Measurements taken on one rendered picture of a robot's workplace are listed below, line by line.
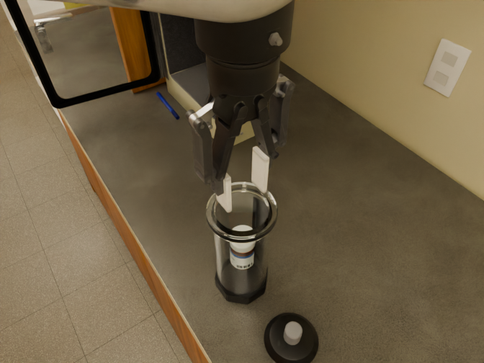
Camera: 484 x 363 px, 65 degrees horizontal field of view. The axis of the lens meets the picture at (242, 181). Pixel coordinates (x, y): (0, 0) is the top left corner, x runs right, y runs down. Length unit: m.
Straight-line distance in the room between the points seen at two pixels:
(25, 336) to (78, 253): 0.42
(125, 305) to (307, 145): 1.17
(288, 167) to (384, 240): 0.28
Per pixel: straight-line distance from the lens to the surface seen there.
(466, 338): 0.81
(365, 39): 1.10
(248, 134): 1.01
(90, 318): 1.86
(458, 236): 0.93
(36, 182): 2.47
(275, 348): 0.67
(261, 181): 0.53
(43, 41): 1.04
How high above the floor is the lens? 1.61
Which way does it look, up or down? 48 degrees down
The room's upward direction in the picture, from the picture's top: straight up
